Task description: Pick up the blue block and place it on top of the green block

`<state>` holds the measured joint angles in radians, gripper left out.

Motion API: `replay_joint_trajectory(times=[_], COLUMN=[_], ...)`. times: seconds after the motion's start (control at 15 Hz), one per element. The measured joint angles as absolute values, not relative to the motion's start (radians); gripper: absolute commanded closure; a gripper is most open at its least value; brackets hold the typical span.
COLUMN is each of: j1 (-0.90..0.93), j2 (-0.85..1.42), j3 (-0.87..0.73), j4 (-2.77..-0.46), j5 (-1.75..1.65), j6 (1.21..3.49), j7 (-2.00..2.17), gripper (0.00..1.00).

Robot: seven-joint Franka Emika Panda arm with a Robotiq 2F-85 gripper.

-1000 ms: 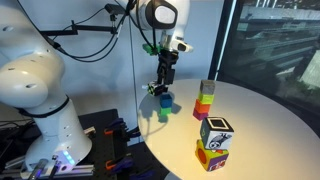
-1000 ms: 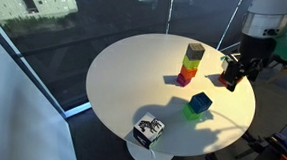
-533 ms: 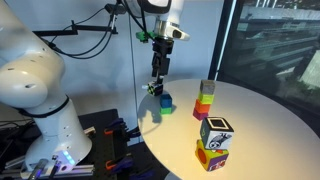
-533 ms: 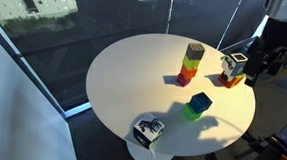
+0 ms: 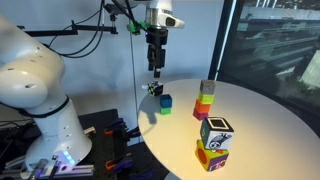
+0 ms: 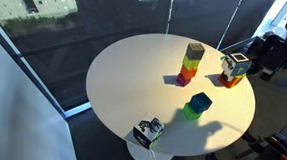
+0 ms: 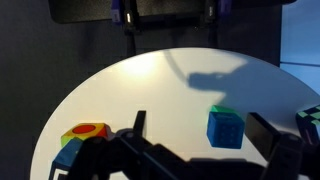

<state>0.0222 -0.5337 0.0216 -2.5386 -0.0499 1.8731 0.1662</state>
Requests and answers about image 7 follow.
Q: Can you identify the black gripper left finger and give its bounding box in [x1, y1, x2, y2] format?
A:
[115, 109, 158, 162]

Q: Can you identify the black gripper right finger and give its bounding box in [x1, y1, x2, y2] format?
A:
[244, 112, 306, 180]

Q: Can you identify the small green block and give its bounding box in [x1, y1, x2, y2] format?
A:
[209, 104, 237, 116]

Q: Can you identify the small blue block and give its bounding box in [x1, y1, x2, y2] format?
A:
[206, 111, 246, 150]

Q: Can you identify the black clamp with blue handles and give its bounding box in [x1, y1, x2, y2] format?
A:
[111, 0, 142, 56]

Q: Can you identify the large yellow purple cube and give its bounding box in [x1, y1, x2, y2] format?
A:
[60, 122, 113, 148]

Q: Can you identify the black white patterned cube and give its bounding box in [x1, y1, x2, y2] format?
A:
[295, 104, 320, 146]

